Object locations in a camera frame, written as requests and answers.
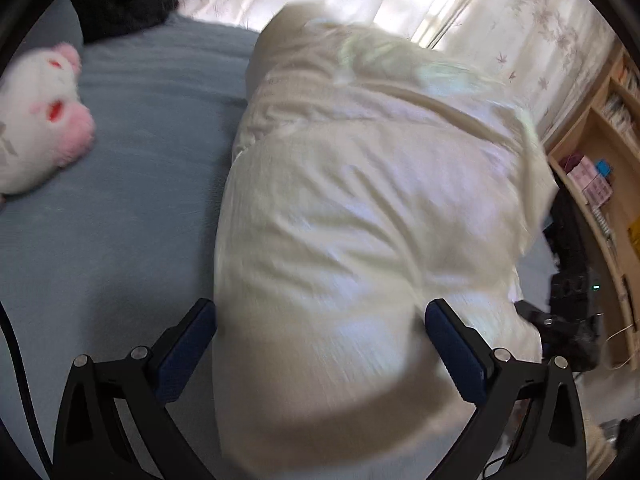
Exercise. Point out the stack of pink boxes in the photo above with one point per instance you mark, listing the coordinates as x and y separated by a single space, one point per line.
587 182

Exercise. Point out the grey pillow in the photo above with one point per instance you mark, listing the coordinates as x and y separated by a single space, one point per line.
55 30

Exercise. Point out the grey-blue fleece blanket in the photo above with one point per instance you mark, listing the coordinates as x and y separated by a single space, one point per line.
140 210

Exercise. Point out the blue box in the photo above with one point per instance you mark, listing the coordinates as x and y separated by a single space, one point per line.
604 167

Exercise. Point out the white shiny puffer jacket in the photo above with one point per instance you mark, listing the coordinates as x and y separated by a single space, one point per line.
350 210

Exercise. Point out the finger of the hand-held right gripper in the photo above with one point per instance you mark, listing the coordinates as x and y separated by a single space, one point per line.
530 312

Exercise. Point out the wooden shelf unit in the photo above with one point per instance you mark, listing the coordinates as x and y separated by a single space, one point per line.
612 280

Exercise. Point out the black knitted cloth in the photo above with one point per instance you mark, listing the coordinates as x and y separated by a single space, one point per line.
120 5

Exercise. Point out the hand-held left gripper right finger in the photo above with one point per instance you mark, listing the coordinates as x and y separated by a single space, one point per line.
455 355

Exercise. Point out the pink white cat plush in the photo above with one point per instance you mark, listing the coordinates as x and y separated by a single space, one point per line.
35 110

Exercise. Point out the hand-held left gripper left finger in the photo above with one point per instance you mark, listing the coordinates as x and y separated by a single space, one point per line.
185 355

